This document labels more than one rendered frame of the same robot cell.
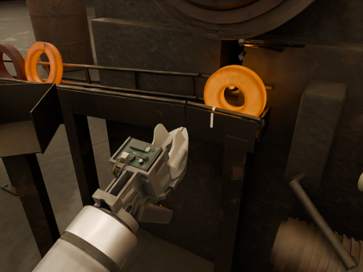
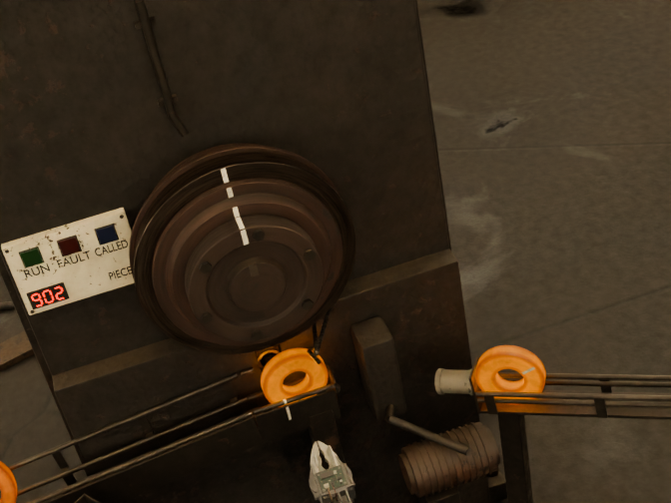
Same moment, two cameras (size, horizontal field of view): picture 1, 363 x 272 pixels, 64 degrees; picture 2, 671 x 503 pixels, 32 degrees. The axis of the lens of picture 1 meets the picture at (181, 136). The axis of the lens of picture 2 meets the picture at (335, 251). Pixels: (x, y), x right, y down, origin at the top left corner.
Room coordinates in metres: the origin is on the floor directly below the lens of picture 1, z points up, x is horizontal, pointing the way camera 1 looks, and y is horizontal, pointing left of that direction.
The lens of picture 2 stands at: (-0.98, 1.03, 2.52)
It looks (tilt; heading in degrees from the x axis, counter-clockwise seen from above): 36 degrees down; 321
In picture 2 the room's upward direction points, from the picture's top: 12 degrees counter-clockwise
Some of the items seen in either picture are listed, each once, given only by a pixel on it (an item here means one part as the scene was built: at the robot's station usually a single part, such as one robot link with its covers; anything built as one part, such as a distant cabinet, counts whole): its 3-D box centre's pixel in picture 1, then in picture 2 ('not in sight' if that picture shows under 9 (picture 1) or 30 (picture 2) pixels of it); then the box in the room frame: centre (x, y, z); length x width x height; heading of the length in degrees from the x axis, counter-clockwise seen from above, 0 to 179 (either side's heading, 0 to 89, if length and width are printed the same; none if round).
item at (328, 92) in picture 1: (314, 135); (378, 368); (0.59, -0.31, 0.68); 0.11 x 0.08 x 0.24; 150
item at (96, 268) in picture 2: not in sight; (76, 261); (0.95, 0.15, 1.15); 0.26 x 0.02 x 0.18; 60
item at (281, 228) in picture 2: not in sight; (255, 279); (0.61, -0.05, 1.11); 0.28 x 0.06 x 0.28; 60
